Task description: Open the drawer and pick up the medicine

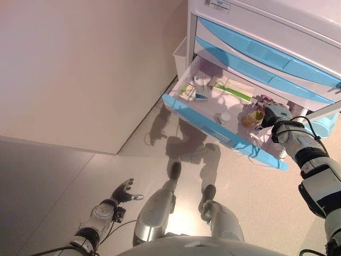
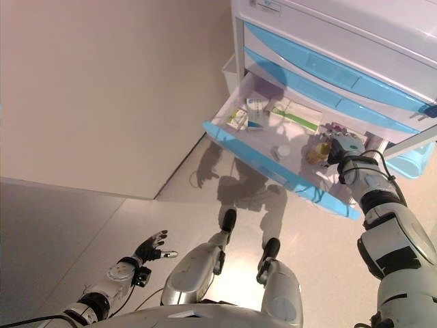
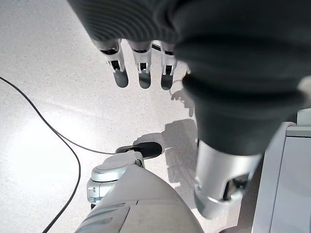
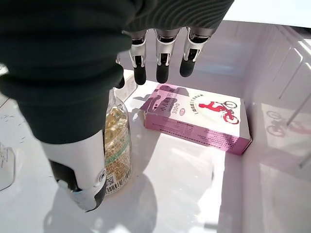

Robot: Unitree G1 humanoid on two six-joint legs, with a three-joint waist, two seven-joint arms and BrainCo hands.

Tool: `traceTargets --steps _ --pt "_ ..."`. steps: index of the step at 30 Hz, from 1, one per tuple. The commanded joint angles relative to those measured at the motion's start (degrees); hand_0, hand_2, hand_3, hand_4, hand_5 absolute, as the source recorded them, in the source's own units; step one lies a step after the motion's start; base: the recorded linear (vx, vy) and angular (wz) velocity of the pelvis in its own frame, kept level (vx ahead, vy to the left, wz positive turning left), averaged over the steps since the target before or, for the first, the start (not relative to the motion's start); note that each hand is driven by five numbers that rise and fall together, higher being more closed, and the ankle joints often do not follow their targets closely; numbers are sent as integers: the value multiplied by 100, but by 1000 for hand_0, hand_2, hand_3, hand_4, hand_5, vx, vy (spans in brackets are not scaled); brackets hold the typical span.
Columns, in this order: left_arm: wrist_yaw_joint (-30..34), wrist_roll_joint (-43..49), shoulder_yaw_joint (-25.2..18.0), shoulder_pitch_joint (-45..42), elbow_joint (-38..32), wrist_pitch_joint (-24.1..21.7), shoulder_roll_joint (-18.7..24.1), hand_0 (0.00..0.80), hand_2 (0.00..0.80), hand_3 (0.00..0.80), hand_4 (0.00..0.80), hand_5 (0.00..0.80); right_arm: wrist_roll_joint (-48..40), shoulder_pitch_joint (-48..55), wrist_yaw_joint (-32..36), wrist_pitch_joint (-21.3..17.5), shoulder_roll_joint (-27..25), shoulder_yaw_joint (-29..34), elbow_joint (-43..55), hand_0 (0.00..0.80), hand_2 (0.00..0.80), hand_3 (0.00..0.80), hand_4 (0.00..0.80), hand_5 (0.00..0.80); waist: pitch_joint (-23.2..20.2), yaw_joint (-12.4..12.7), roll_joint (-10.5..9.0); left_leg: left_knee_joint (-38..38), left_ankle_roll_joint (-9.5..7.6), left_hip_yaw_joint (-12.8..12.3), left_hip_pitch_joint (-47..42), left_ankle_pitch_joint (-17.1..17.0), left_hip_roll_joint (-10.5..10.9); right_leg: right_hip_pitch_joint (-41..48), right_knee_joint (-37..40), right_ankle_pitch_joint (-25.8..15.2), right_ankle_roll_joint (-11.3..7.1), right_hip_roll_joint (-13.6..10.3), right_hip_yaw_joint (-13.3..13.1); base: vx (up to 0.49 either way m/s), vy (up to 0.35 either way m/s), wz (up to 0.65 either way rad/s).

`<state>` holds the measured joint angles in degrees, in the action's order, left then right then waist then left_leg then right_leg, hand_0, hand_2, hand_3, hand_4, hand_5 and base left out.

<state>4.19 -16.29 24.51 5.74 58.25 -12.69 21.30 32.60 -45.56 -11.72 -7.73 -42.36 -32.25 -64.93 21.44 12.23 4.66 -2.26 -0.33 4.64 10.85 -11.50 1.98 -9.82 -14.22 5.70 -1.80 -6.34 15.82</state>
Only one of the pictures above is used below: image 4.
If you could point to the pink medicine box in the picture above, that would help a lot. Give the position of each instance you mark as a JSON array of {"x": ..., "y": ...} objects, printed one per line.
[{"x": 194, "y": 121}]

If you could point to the small white pill bottle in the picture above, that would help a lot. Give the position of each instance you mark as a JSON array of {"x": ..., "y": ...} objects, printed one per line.
[{"x": 6, "y": 165}]

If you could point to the clear yellow capsule bottle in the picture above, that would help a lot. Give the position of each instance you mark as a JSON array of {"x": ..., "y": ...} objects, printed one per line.
[{"x": 119, "y": 136}]

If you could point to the long white green box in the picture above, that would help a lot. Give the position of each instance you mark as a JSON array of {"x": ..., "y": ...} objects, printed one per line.
[{"x": 130, "y": 87}]

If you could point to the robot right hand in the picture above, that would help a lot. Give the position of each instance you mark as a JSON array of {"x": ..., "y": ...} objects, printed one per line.
[{"x": 60, "y": 60}]

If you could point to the blue front medicine drawer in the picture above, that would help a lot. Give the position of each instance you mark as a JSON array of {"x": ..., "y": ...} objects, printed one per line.
[{"x": 267, "y": 182}]

